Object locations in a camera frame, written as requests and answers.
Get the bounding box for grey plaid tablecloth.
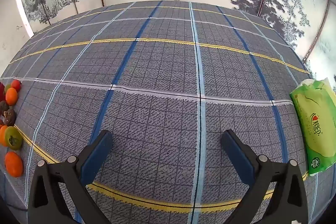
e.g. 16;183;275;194
0;0;319;224

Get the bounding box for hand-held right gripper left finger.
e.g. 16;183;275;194
28;130;113;224

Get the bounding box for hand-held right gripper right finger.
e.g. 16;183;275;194
221;130;309;224

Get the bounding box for orange tangerine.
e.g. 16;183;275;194
0;125;8;147
5;88;18;106
5;151;24;178

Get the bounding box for green tissue pack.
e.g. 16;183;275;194
289;77;336;177

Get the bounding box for green round fruit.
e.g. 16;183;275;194
5;126;23;150

